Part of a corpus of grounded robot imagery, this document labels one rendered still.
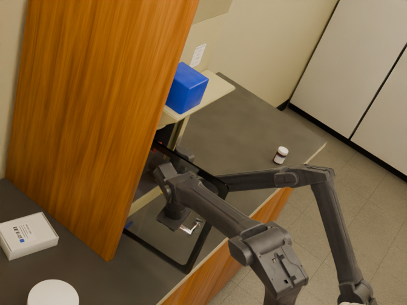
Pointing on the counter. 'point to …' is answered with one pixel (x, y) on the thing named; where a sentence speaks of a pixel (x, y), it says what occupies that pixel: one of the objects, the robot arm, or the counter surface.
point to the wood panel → (92, 106)
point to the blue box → (186, 89)
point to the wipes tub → (52, 293)
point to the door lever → (189, 229)
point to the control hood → (215, 82)
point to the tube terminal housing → (212, 36)
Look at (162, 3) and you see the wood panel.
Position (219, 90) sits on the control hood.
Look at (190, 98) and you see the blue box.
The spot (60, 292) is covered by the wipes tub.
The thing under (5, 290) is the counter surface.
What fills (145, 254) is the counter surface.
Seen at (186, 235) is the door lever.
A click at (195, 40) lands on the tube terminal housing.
